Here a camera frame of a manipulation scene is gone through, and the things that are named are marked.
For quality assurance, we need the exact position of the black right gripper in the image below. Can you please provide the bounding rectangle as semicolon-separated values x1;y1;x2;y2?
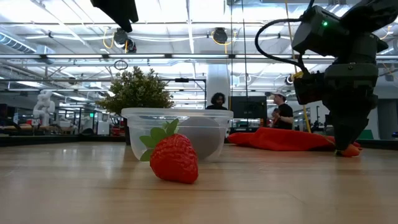
322;62;379;152

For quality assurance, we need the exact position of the red toy strawberry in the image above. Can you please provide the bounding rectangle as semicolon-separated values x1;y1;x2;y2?
139;119;199;185
335;142;363;158

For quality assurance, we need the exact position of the clear plastic tupperware container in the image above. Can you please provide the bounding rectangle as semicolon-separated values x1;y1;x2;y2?
121;108;234;163

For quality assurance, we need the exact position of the green board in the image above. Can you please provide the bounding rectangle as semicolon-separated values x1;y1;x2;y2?
357;129;374;141

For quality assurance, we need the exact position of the red cloth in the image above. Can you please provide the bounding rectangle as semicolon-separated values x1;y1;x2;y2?
228;126;362;152

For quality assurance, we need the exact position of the person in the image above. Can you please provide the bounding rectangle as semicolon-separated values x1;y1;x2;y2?
269;90;295;131
205;92;229;111

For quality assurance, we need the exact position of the artificial plant in black pot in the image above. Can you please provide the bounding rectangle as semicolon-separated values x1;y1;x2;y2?
98;65;174;146

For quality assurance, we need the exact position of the black hanging monitor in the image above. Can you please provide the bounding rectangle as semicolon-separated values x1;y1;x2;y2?
229;95;268;119

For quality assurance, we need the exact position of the white column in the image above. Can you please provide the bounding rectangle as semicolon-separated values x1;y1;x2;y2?
206;63;231;108

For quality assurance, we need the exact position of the white humanoid robot figure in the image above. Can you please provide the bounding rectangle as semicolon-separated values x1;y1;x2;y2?
32;90;56;128

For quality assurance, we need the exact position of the black ceiling cable reel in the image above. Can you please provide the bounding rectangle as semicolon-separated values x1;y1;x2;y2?
212;27;229;45
113;27;137;54

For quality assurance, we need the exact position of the yellow cable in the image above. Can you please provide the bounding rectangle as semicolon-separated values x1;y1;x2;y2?
284;0;312;134

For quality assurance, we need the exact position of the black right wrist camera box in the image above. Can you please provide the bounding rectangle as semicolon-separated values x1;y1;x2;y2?
293;71;327;106

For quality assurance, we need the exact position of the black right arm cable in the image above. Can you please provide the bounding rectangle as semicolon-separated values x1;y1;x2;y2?
254;0;315;75

